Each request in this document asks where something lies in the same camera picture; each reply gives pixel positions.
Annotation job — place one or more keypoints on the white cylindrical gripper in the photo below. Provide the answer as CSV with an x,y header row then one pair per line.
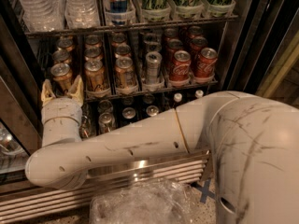
x,y
61,108

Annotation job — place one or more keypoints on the orange can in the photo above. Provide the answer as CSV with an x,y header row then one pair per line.
x,y
62,74

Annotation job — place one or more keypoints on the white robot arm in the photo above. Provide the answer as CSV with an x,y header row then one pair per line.
x,y
254,144

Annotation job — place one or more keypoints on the orange can left column middle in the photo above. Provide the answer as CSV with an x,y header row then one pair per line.
x,y
62,56

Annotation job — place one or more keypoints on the left glass fridge door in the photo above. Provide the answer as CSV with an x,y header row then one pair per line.
x,y
18,140

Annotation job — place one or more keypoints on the green can bottom left front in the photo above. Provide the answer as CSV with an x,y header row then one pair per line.
x,y
86,127

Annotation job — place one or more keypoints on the blue cola can front left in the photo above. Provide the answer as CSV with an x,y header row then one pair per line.
x,y
128,115

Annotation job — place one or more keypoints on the blue cola can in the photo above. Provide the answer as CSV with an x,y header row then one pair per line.
x,y
152,110
128,115

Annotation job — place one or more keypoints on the blue cola can front right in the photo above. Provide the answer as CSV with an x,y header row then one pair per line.
x,y
152,110

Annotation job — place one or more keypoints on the slim silver can front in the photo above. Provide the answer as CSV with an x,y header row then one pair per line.
x,y
153,67

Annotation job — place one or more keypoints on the slim silver can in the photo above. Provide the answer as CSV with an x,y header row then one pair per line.
x,y
153,46
153,67

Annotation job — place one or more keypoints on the slim silver can middle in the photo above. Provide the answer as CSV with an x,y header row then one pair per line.
x,y
153,46

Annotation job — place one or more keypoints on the red cola can front left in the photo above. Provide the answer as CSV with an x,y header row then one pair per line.
x,y
180,65

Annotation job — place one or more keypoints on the red cola can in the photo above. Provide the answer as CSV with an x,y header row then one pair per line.
x,y
172,46
196,45
205,63
180,65
169,33
193,32

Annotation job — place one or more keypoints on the red cola can rear left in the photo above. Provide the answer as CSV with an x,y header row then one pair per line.
x,y
169,33

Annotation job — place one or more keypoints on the red cola can middle left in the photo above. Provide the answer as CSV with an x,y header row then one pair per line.
x,y
172,46

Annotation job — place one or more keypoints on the red cola can middle right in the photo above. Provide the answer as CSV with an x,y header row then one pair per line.
x,y
196,45

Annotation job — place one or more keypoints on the red cola can rear right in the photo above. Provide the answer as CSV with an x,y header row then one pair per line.
x,y
193,32

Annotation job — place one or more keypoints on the red cola can front right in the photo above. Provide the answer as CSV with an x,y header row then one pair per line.
x,y
205,63

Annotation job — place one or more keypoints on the clear water bottle left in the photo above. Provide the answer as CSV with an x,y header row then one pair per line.
x,y
43,15

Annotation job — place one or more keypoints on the clear water bottle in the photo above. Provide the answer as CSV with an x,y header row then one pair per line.
x,y
81,14
43,15

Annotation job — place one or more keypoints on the clear water bottle right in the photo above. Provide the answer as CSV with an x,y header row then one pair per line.
x,y
81,14

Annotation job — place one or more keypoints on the white cap bottle left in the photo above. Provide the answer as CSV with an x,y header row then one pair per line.
x,y
177,100

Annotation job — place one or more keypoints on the white cap bottle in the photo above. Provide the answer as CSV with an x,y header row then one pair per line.
x,y
177,100
199,94

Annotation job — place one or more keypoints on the white cap bottle right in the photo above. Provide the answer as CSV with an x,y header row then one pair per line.
x,y
199,94

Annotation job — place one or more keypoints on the clear plastic bag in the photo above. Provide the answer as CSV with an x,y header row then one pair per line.
x,y
154,202

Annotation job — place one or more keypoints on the blue tape cross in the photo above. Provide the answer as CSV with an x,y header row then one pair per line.
x,y
205,190

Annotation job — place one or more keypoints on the middle wire shelf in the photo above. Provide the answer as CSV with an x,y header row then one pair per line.
x,y
115,93

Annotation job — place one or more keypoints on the wire shelf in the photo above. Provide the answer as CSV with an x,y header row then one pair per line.
x,y
130,27
115,93

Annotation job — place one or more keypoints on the top wire shelf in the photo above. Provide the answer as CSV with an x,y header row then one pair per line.
x,y
130,27

